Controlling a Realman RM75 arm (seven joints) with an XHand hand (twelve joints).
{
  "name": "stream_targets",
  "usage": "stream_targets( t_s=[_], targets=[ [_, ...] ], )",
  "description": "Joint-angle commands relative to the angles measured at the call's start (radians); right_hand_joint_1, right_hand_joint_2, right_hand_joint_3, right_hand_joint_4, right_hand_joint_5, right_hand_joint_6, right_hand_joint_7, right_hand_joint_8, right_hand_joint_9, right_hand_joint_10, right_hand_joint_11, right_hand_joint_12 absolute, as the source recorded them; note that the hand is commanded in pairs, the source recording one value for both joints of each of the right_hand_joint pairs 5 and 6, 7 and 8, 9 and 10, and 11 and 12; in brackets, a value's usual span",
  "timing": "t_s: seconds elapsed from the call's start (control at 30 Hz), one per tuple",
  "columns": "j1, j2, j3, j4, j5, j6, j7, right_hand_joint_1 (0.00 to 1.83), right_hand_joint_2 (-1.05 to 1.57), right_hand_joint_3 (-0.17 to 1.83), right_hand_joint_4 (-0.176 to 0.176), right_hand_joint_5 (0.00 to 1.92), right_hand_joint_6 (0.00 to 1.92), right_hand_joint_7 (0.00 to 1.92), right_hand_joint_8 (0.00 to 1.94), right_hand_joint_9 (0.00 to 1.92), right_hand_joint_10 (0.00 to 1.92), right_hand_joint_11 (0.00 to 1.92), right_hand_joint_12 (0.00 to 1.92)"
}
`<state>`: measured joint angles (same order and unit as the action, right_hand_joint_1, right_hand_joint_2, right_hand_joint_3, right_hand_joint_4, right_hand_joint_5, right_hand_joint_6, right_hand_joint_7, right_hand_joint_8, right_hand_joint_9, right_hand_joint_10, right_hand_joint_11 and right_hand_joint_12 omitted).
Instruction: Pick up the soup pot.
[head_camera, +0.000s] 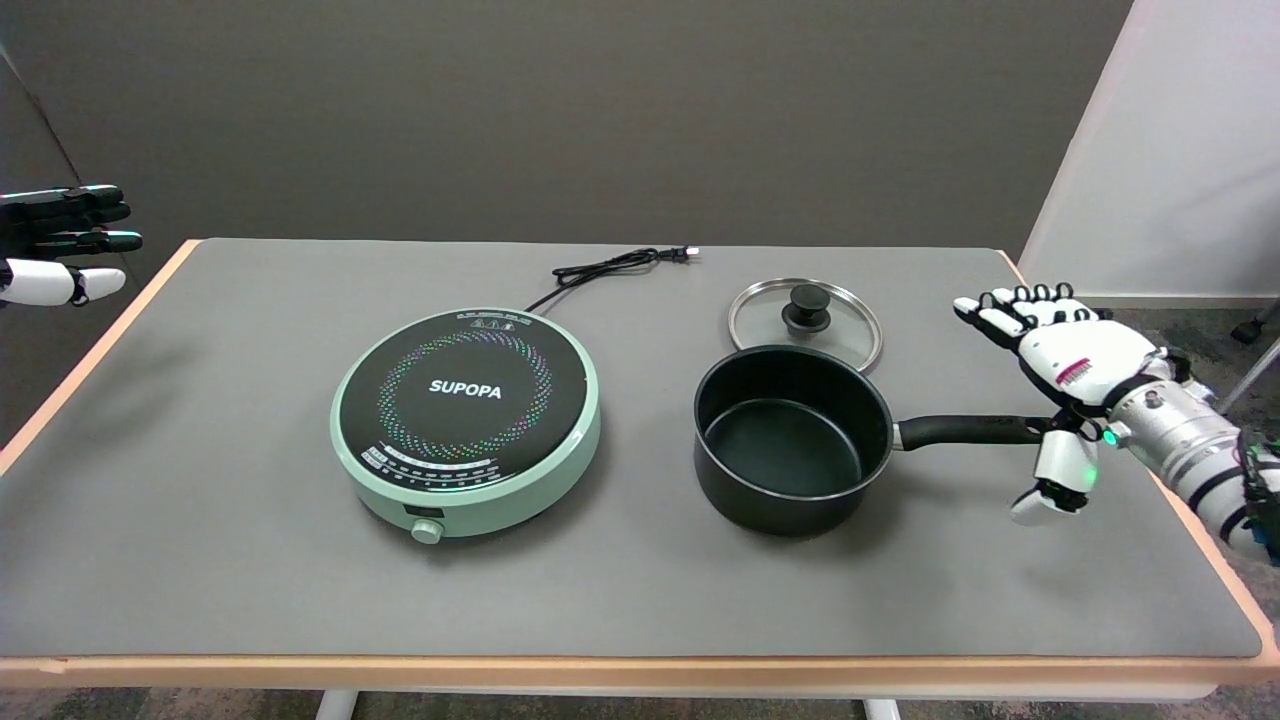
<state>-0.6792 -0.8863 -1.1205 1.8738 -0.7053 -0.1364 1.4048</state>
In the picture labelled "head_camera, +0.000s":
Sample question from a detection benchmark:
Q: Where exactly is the black soup pot with handle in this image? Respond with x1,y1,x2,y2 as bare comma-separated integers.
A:
693,345,1053,538

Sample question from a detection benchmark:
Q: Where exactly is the green round induction cooker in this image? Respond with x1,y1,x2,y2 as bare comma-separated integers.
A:
330,307,603,546

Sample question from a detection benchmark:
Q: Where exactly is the black cooker power cord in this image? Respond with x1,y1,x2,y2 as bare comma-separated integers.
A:
522,246,699,316

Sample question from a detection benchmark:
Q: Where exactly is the green flecked black robot cable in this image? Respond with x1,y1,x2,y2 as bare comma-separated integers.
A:
1238,428,1280,563

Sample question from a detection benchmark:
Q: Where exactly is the chair base with casters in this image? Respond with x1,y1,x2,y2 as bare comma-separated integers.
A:
1215,298,1280,416

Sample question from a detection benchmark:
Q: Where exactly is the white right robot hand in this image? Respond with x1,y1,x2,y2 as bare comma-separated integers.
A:
952,284,1191,527

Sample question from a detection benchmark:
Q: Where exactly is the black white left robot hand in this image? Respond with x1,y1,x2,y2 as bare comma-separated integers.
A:
0,185,143,308

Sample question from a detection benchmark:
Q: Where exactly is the glass lid with black knob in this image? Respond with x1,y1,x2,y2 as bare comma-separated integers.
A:
727,278,884,373

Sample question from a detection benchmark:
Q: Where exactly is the gray table mat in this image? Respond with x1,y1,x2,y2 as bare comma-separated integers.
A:
0,238,1263,659

